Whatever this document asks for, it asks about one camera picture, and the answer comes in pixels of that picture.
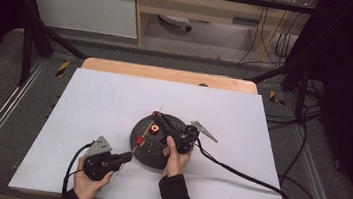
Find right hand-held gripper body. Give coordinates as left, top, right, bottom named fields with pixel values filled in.
left=174, top=118, right=221, bottom=159

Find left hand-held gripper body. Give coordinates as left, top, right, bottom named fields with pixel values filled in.
left=81, top=134, right=121, bottom=184

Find thin wooden skewer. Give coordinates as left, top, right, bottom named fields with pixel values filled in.
left=117, top=100, right=165, bottom=180

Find round black plate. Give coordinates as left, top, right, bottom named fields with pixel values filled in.
left=127, top=110, right=197, bottom=173

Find person's left hand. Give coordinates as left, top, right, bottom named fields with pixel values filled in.
left=71, top=155, right=116, bottom=199

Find person's right hand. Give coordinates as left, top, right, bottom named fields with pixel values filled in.
left=159, top=134, right=195, bottom=182

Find wooden table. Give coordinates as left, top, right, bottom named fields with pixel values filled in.
left=80, top=56, right=261, bottom=96

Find white table board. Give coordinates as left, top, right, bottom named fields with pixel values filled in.
left=7, top=61, right=303, bottom=199

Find yellow black tape marker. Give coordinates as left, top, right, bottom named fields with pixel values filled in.
left=268, top=89, right=288, bottom=107
left=54, top=59, right=71, bottom=79

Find office chair base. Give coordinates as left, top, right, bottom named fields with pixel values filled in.
left=157, top=13, right=194, bottom=33

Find light wooden desk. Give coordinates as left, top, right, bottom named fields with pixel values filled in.
left=127, top=0, right=315, bottom=64

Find white cabinet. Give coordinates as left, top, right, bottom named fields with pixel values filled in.
left=23, top=0, right=143, bottom=40

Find left hand-held gripper cable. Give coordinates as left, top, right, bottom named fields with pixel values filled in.
left=61, top=138, right=96, bottom=199

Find hand-held gripper cable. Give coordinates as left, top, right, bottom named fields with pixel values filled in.
left=61, top=138, right=96, bottom=199
left=187, top=137, right=327, bottom=199

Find right hand-held gripper cable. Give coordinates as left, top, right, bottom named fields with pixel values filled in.
left=187, top=137, right=327, bottom=199

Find black floor cables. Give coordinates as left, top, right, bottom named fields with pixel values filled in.
left=263, top=73, right=328, bottom=138

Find hanging black cables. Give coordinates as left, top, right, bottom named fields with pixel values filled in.
left=236, top=0, right=307, bottom=73

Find black metal frame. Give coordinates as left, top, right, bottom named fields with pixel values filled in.
left=0, top=0, right=332, bottom=122

